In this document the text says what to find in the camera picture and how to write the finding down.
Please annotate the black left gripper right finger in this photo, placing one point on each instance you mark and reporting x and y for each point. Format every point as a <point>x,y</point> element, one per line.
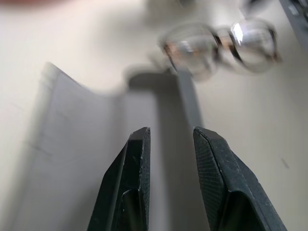
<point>231,183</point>

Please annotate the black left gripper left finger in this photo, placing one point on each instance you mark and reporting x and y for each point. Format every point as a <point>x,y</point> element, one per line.
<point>125,183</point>

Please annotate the grey glasses case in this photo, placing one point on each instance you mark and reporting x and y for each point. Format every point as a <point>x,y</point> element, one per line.
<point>79,144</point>

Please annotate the clear-framed eyeglasses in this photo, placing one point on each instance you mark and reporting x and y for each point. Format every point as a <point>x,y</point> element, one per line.
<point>216,48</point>

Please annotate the dark grey flat object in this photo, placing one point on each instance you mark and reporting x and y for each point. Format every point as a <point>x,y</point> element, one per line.
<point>294,16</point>

